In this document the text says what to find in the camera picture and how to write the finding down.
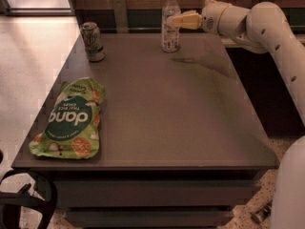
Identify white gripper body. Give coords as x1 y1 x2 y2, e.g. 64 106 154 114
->
201 2 232 34

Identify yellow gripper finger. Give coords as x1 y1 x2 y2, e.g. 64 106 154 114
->
183 0 216 14
167 13 202 30

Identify clear plastic water bottle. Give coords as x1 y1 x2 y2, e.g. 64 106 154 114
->
161 0 181 52

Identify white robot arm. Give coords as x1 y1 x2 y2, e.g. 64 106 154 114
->
166 0 305 229

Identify green rice chip bag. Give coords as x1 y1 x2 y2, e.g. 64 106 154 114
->
29 77 105 159

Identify silver soda can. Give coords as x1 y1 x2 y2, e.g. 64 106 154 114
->
80 22 105 62

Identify upper grey drawer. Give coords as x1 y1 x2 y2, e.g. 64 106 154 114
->
55 180 260 207

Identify grey drawer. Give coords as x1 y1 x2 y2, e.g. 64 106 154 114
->
66 210 233 229
55 180 260 207

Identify lower grey drawer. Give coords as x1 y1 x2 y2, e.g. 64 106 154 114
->
66 210 233 229

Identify left metal bracket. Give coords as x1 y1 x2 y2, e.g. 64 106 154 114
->
112 0 129 33

